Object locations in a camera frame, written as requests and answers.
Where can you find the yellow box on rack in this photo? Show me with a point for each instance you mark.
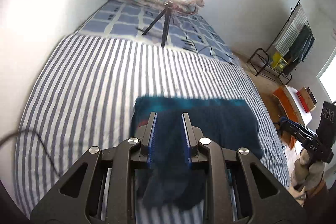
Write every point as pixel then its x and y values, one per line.
pixel 278 62

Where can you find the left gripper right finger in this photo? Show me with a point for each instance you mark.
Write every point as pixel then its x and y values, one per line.
pixel 238 187

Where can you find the striped blue white quilt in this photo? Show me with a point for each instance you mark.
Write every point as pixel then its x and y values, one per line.
pixel 85 95

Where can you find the black metal clothes rack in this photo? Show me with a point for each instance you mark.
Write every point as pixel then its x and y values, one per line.
pixel 260 61

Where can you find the orange covered low table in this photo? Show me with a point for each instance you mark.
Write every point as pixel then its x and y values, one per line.
pixel 290 103

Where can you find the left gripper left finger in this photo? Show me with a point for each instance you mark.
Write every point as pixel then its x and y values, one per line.
pixel 99 187

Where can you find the striped hanging towel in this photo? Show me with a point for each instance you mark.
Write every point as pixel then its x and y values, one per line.
pixel 291 30

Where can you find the gloved right hand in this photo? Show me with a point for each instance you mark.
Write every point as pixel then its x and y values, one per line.
pixel 307 173

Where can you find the window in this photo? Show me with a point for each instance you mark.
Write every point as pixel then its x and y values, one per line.
pixel 327 77

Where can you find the dark hanging clothes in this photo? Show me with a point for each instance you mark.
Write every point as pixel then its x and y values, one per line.
pixel 299 50

